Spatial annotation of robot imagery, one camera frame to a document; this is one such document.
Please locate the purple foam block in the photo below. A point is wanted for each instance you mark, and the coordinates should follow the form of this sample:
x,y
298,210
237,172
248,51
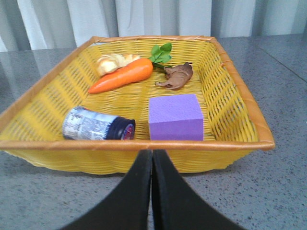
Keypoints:
x,y
175,117

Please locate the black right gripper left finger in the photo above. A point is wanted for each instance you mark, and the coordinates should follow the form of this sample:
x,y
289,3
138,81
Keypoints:
x,y
126,207

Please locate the yellow woven plastic basket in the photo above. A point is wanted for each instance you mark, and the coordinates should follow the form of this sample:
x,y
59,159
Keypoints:
x,y
234,126

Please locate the grey white curtain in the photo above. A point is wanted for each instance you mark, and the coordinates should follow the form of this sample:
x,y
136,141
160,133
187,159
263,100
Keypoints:
x,y
48,24

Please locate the toy croissant bread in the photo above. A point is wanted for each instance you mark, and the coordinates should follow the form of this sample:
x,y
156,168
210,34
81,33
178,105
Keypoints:
x,y
111,62

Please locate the orange toy carrot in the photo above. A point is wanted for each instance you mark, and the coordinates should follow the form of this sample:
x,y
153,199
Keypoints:
x,y
136,71

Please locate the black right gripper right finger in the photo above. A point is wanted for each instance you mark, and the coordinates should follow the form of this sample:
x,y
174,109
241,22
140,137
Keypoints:
x,y
176,206

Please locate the blue white label can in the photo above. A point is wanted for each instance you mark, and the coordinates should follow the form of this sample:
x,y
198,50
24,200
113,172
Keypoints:
x,y
83,124

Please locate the brown toy animal figure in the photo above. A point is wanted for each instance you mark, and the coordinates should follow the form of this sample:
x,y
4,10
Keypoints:
x,y
177,76

